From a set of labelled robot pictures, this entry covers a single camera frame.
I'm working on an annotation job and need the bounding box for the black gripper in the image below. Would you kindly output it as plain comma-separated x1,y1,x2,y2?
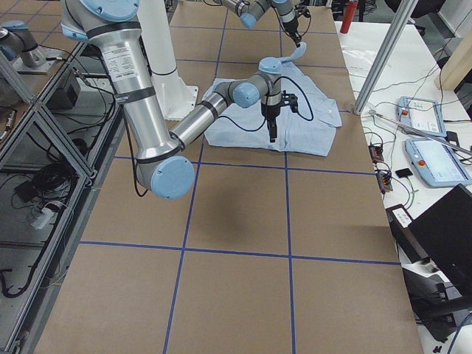
261,103,280,142
284,18,302,42

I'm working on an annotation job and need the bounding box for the light blue button-up shirt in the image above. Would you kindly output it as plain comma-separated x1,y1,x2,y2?
204,41,342,157

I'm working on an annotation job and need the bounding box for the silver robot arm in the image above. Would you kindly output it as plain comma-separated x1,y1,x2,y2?
215,0,302,46
61,1,283,200

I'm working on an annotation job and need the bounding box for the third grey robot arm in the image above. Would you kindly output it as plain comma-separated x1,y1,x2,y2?
1,20,55,74

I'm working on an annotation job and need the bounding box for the red cylinder bottle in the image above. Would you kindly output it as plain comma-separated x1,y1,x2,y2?
340,0,358,34

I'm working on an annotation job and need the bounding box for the far blue teach pendant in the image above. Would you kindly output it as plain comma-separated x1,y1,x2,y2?
398,96,447,138

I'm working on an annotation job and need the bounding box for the blue teach pendant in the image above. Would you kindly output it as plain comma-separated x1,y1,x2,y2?
403,138,471,188
398,96,447,138

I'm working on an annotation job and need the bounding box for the near blue teach pendant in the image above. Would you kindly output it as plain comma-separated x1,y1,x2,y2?
403,138,471,188

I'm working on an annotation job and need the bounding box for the metal reacher rod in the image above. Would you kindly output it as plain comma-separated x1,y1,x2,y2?
368,110,471,159

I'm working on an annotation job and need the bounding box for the black monitor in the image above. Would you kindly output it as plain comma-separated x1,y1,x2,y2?
386,184,471,294

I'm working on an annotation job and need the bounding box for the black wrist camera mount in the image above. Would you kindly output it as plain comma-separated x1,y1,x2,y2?
280,91,299,114

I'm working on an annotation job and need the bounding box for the white camera mast base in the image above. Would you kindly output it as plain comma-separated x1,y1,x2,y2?
137,0,198,120

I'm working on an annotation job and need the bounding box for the aluminium frame post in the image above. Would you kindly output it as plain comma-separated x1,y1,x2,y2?
353,0,418,115

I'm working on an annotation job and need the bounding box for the aluminium frame side rack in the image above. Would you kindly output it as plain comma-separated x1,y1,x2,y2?
1,44,121,353

